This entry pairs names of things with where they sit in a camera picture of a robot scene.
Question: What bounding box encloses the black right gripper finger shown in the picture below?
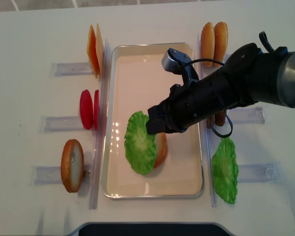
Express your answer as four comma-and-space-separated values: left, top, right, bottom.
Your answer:
148, 104, 165, 121

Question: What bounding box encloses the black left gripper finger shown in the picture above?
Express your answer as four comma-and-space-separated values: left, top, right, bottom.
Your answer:
146, 118, 168, 134

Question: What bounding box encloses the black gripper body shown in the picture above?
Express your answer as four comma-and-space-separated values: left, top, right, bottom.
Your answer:
159, 66, 230, 133

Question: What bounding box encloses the green lettuce leaf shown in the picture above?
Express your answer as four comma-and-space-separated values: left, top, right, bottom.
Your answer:
124, 111, 157, 175
211, 138, 239, 204

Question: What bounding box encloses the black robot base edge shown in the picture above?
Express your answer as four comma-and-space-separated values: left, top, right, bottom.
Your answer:
74, 223, 231, 236

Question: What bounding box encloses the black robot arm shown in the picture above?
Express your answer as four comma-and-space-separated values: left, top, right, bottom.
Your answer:
146, 32, 295, 134

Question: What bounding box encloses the round bread slice on tray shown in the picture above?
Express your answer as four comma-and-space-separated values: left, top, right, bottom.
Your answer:
154, 133, 167, 168

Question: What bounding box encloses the front brown meat patty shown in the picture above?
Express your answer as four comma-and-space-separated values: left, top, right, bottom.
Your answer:
206, 116, 215, 129

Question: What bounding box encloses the brown meat patty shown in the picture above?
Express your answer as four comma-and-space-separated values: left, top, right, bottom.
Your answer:
215, 111, 226, 126
206, 116, 215, 129

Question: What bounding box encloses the rear brown meat patty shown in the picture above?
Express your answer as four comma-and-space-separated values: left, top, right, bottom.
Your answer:
215, 111, 226, 126

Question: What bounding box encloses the red tomato slice inner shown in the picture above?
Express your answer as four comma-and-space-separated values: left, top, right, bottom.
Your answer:
93, 90, 99, 131

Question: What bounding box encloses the red tomato slice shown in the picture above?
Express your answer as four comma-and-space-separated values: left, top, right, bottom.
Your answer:
80, 89, 93, 130
93, 90, 99, 131

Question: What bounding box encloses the red tomato slice outer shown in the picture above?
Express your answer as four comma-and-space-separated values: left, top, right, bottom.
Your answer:
80, 89, 93, 130

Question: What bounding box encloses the pale cheese slice inner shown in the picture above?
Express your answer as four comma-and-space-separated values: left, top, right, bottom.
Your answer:
96, 24, 104, 76

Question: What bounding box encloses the upright bread slice left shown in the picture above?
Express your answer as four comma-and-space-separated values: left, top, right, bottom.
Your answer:
60, 139, 84, 193

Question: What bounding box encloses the orange cheese slice outer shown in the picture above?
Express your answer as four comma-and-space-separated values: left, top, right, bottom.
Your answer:
87, 25, 99, 78

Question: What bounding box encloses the white rectangular tray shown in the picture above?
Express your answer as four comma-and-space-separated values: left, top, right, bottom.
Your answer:
101, 43, 204, 199

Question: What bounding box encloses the golden bun slice inner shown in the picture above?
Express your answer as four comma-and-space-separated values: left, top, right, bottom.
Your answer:
200, 22, 215, 59

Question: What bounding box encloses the golden bun slice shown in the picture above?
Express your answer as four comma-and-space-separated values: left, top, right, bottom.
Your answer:
213, 22, 228, 62
200, 22, 215, 59

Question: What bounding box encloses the golden bun slice outer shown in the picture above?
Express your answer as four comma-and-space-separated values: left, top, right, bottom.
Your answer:
213, 22, 228, 62

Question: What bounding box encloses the clear acrylic rack right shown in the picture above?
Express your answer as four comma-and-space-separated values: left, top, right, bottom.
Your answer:
203, 106, 282, 207

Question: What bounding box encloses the clear acrylic rack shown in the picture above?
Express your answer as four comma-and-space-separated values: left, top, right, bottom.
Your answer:
203, 106, 282, 207
30, 41, 112, 209

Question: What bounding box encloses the clear acrylic rack left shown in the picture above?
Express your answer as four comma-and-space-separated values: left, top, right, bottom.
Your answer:
30, 41, 112, 209

